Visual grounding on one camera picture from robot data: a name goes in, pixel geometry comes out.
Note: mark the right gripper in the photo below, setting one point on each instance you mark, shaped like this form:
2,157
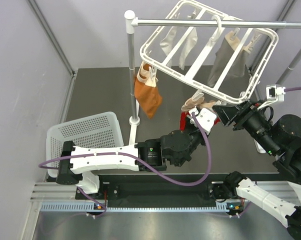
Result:
227,113

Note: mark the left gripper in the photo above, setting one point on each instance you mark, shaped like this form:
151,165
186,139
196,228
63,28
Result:
191,126

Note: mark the red sock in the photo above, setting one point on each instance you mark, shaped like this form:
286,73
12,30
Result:
187,106

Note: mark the white sock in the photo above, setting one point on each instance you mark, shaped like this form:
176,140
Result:
166,43
190,43

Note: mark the white clip sock hanger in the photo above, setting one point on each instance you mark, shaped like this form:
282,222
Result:
242,69

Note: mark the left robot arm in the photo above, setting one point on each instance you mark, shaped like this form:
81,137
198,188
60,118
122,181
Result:
76,164

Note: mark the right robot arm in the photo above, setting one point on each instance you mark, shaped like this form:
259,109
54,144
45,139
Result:
281,140

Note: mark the dark grey table mat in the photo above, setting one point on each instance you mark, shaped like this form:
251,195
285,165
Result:
99,90

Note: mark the metal drying rack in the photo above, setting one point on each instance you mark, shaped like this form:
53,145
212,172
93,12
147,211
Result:
205,16

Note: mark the orange beige sock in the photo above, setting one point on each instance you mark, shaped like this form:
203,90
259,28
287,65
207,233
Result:
146,89

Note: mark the white perforated plastic basket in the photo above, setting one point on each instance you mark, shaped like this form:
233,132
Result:
96,131

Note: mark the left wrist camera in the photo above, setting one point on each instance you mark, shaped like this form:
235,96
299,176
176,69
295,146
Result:
205,117

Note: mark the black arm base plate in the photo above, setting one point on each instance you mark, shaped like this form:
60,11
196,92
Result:
159,192

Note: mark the slotted grey cable duct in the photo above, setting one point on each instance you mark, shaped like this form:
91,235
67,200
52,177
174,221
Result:
91,207

